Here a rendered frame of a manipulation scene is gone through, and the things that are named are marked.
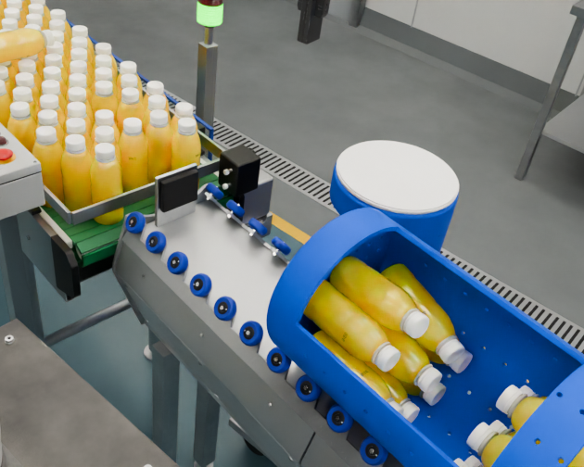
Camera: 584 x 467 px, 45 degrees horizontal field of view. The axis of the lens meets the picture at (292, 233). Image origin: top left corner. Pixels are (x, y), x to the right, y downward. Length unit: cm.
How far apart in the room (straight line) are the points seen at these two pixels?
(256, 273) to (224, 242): 11
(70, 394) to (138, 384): 141
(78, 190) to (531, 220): 242
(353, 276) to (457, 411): 29
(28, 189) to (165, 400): 65
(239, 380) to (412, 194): 55
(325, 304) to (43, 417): 44
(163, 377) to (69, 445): 78
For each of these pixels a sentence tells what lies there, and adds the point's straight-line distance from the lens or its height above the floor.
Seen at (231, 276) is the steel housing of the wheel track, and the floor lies 93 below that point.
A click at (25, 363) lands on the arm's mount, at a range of 105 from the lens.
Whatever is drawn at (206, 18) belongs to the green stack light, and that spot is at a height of 118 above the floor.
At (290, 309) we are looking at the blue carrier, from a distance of 106.
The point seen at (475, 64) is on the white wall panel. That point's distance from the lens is 468.
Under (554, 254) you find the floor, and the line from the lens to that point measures 334.
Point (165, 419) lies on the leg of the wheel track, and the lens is 185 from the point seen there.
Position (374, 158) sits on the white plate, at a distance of 163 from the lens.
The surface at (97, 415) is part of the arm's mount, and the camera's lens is 98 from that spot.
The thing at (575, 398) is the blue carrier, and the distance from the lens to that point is 95.
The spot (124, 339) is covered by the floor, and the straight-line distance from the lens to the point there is 254.
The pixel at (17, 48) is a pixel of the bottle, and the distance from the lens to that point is 181.
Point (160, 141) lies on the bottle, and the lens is 161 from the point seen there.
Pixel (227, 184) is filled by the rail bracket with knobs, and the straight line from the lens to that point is 163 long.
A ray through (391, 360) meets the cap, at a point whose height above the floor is 110.
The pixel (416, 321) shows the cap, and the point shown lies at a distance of 107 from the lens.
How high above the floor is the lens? 188
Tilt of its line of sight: 39 degrees down
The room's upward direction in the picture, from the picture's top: 9 degrees clockwise
